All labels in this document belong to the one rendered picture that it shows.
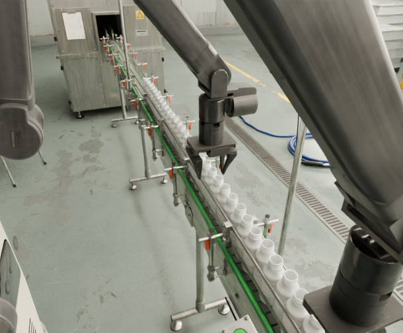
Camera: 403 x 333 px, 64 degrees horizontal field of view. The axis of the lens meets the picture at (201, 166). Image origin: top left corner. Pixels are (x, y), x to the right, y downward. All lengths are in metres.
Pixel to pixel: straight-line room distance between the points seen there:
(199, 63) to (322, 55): 0.47
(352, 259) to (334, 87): 0.22
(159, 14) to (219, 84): 0.17
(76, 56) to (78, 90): 0.46
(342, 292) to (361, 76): 0.26
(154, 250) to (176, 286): 0.38
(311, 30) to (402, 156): 0.13
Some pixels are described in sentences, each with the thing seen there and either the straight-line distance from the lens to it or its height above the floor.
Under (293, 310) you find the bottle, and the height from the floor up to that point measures 1.13.
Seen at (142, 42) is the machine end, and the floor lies 0.96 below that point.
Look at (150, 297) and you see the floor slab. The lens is 2.28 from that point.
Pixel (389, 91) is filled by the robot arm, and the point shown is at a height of 1.77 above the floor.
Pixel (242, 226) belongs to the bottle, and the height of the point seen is 1.14.
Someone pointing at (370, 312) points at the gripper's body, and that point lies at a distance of 0.42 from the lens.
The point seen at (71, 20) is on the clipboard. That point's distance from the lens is 4.53.
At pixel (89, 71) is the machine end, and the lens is 4.66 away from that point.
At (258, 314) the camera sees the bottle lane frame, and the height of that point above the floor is 0.99.
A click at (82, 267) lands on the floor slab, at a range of 2.56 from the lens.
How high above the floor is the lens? 1.83
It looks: 32 degrees down
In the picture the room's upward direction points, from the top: straight up
